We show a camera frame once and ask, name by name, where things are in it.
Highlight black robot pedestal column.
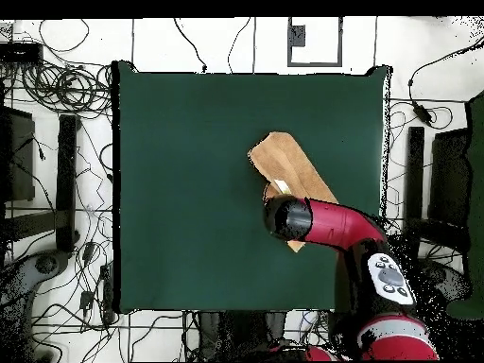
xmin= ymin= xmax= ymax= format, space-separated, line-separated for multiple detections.
xmin=198 ymin=311 xmax=286 ymax=362

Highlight dark green table cloth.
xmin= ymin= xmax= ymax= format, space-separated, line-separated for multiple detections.
xmin=112 ymin=60 xmax=392 ymax=315

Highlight coiled black cables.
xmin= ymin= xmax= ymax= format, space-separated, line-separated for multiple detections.
xmin=21 ymin=61 xmax=113 ymax=114

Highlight flat black device box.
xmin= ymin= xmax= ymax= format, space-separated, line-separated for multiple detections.
xmin=0 ymin=42 xmax=44 ymax=64

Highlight dark pedestal leg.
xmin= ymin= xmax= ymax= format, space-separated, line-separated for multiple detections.
xmin=419 ymin=260 xmax=472 ymax=303
xmin=0 ymin=251 xmax=71 ymax=303

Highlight dark green fabric item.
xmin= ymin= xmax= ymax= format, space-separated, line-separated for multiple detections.
xmin=445 ymin=90 xmax=484 ymax=320

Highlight black upright stand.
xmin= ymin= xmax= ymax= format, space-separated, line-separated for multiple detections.
xmin=55 ymin=113 xmax=81 ymax=253
xmin=405 ymin=126 xmax=425 ymax=228

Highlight black power adapter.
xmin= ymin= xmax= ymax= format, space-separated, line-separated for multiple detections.
xmin=411 ymin=100 xmax=434 ymax=126
xmin=78 ymin=289 xmax=95 ymax=312

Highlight tan terry towel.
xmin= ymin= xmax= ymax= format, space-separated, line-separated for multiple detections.
xmin=247 ymin=130 xmax=339 ymax=253

